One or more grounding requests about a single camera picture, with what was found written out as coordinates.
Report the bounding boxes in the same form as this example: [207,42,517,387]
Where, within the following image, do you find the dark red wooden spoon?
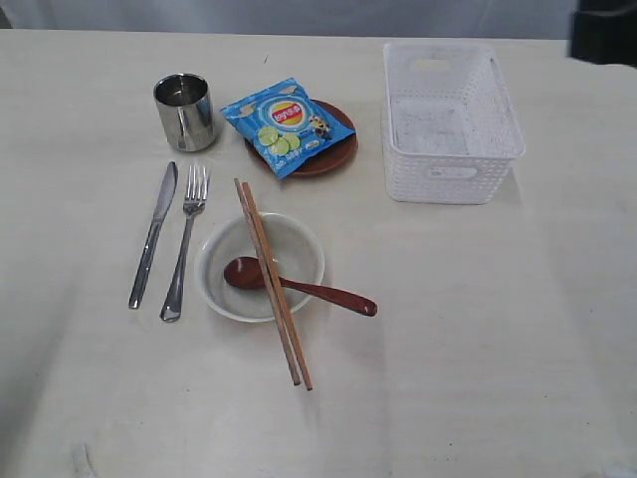
[223,256,377,317]

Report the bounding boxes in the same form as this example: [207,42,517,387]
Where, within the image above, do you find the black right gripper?
[569,0,636,66]

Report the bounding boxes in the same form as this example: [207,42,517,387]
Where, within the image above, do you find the white perforated plastic basket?
[381,41,525,205]

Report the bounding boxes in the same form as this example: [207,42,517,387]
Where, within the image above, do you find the silver fork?
[160,163,209,323]

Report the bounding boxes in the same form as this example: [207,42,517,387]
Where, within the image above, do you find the white patterned ceramic bowl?
[195,212,326,325]

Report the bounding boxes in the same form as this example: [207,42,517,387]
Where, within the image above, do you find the shiny metal cup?
[153,73,216,153]

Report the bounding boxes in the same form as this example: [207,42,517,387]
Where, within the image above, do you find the silver table knife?
[128,161,178,310]

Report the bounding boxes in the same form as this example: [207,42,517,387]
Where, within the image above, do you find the blue chips bag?
[221,78,354,179]

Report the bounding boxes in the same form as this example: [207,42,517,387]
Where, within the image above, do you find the wooden chopstick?
[234,177,301,386]
[235,179,314,390]

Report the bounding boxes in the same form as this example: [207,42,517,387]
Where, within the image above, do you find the brown round wooden plate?
[243,98,359,179]

